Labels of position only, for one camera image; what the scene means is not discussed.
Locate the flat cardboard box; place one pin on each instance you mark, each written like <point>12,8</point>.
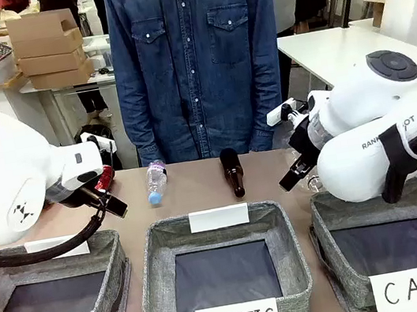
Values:
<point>48,46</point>
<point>61,76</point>
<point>51,63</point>

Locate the large white table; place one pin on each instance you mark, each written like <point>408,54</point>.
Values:
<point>335,50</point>

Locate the small blue-capped plastic bottle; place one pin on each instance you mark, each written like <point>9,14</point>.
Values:
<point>155,181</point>

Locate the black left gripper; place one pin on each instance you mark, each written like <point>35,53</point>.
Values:
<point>66,193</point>

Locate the crushed red can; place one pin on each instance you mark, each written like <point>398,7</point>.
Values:
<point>105,178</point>

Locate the brown glass bottle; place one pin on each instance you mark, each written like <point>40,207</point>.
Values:
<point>233,172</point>

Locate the bystander in dark trousers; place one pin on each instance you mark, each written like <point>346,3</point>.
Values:
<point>93,99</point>

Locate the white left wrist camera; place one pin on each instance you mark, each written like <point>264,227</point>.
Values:
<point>91,140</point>

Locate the leaning cardboard sheet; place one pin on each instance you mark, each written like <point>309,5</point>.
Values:
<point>378,9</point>

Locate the black backpack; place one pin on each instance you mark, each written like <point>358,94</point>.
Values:
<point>102,129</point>

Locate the open-topped cardboard box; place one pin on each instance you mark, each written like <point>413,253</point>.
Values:
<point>38,26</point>

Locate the person in denim shirt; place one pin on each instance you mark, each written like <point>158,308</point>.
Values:
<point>193,66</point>

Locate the person's right forearm denim sleeve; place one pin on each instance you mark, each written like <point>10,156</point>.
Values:
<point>140,135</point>

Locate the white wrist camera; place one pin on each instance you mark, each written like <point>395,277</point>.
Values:
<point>91,140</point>
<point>279,113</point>

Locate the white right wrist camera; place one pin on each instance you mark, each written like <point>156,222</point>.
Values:
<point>279,113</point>

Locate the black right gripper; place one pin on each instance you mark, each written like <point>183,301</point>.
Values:
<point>302,140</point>

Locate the white plastic device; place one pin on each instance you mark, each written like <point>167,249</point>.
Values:
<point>99,54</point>

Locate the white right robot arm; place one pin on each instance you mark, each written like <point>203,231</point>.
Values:
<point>354,163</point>

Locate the person's left forearm denim sleeve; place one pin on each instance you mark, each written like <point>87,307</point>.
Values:
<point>263,114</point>

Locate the blank white card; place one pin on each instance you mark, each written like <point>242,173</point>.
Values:
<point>219,218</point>

